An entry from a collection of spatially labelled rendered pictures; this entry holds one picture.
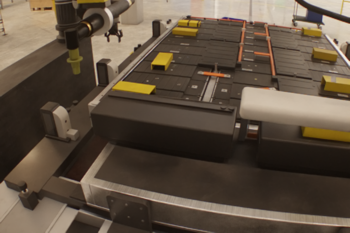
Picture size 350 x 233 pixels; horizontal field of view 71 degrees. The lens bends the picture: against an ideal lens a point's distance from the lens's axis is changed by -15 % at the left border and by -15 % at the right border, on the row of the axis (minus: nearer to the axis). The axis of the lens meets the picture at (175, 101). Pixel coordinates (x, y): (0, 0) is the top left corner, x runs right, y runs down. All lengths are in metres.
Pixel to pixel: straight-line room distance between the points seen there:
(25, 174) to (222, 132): 0.70
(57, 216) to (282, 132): 0.72
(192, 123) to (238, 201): 0.25
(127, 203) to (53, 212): 0.31
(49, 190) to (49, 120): 0.31
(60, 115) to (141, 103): 0.37
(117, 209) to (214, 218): 0.25
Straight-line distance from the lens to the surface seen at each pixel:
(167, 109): 0.85
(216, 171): 0.81
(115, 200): 0.75
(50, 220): 0.94
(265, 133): 0.79
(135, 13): 6.26
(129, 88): 1.13
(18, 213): 1.00
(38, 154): 1.13
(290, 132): 0.81
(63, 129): 1.14
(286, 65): 1.53
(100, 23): 0.78
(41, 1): 9.84
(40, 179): 1.03
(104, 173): 0.81
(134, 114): 0.84
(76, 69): 0.70
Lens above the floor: 1.54
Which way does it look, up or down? 30 degrees down
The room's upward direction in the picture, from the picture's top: straight up
